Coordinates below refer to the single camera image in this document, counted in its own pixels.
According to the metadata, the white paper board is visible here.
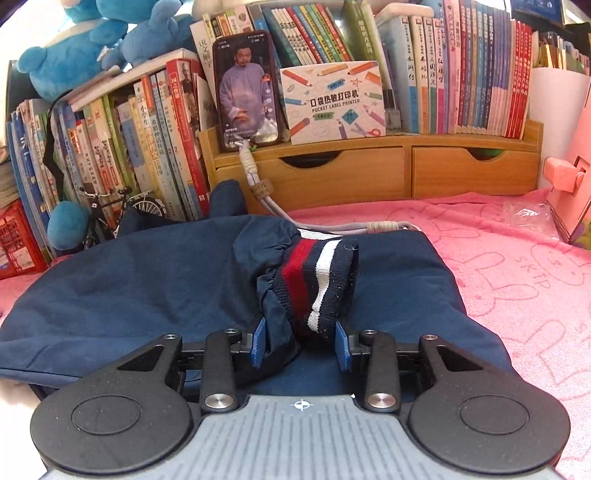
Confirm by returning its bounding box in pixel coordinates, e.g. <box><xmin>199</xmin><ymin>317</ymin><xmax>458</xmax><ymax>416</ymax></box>
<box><xmin>530</xmin><ymin>67</ymin><xmax>591</xmax><ymax>199</ymax></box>

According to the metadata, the miniature bicycle model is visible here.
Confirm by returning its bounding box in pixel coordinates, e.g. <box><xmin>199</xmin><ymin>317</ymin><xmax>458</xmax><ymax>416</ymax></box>
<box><xmin>76</xmin><ymin>185</ymin><xmax>167</xmax><ymax>250</ymax></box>

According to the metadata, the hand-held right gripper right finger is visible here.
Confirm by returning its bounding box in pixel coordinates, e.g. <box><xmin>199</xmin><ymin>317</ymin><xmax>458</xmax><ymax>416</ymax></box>
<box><xmin>335</xmin><ymin>318</ymin><xmax>490</xmax><ymax>413</ymax></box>

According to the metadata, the clear plastic bag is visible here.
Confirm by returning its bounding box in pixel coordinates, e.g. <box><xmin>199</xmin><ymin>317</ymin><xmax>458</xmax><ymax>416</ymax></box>
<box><xmin>501</xmin><ymin>198</ymin><xmax>567</xmax><ymax>241</ymax></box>

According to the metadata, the white and navy zip jacket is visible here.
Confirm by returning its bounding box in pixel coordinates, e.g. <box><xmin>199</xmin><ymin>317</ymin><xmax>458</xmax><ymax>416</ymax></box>
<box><xmin>0</xmin><ymin>179</ymin><xmax>525</xmax><ymax>403</ymax></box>

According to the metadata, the white pencil-print box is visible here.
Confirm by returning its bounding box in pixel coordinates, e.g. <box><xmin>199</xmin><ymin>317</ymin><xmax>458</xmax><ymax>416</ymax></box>
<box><xmin>279</xmin><ymin>60</ymin><xmax>388</xmax><ymax>147</ymax></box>

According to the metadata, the blue mouse plush toy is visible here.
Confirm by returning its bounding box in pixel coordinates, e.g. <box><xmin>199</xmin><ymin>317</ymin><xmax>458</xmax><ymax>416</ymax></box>
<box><xmin>62</xmin><ymin>0</ymin><xmax>110</xmax><ymax>22</ymax></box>

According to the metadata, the black strap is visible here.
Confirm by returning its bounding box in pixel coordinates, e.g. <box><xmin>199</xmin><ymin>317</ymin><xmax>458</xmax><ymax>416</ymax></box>
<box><xmin>43</xmin><ymin>95</ymin><xmax>70</xmax><ymax>206</ymax></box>

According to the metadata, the wooden desk organiser with drawers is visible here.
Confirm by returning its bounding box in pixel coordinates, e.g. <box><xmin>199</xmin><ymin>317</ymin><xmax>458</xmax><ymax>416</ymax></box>
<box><xmin>198</xmin><ymin>120</ymin><xmax>545</xmax><ymax>218</ymax></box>

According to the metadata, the large blue whale plush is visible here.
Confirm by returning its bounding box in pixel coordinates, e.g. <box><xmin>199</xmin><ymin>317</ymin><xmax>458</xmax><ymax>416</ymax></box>
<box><xmin>17</xmin><ymin>18</ymin><xmax>131</xmax><ymax>103</ymax></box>

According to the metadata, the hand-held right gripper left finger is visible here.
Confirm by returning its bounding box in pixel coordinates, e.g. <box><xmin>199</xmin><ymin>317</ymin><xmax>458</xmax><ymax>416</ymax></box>
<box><xmin>116</xmin><ymin>318</ymin><xmax>271</xmax><ymax>413</ymax></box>

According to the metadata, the black smartphone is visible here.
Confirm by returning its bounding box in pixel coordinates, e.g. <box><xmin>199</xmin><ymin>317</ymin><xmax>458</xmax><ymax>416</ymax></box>
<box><xmin>211</xmin><ymin>30</ymin><xmax>282</xmax><ymax>153</ymax></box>

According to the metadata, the tall blue box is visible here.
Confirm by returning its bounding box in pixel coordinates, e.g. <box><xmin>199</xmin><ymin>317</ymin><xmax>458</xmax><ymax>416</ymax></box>
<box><xmin>510</xmin><ymin>0</ymin><xmax>591</xmax><ymax>27</ymax></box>

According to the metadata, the pink toy house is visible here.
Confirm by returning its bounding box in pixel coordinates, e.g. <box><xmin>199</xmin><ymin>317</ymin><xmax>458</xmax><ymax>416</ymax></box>
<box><xmin>542</xmin><ymin>99</ymin><xmax>591</xmax><ymax>253</ymax></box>

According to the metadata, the blue plush ball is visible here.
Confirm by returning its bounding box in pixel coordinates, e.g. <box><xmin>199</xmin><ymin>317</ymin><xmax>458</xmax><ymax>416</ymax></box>
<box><xmin>46</xmin><ymin>200</ymin><xmax>91</xmax><ymax>253</ymax></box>

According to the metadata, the red plastic crate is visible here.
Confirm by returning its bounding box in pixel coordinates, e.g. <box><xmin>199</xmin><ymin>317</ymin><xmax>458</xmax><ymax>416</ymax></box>
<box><xmin>0</xmin><ymin>200</ymin><xmax>52</xmax><ymax>282</ymax></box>

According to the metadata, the white charging cable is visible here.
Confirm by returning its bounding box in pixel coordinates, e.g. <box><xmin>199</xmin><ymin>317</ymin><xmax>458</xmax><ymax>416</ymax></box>
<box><xmin>238</xmin><ymin>141</ymin><xmax>424</xmax><ymax>236</ymax></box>

